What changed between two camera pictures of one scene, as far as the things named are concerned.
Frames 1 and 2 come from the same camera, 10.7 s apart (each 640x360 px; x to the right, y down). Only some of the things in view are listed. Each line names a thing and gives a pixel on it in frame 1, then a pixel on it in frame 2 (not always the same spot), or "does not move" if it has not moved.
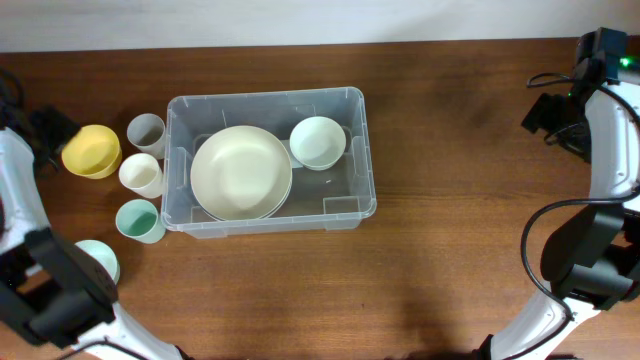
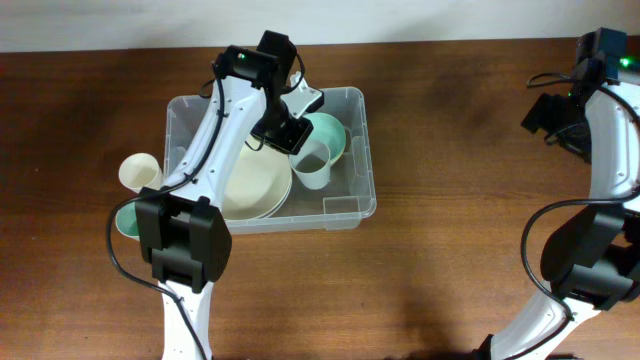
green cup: [138, 220] does not move
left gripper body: [61, 130] to [284, 129]
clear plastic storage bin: [268, 161] does not move
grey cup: [147, 133] to [312, 165]
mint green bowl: [104, 254] to [330, 131]
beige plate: [241, 173] does not move
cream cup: [141, 174] does not move
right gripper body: [560, 117] does not move
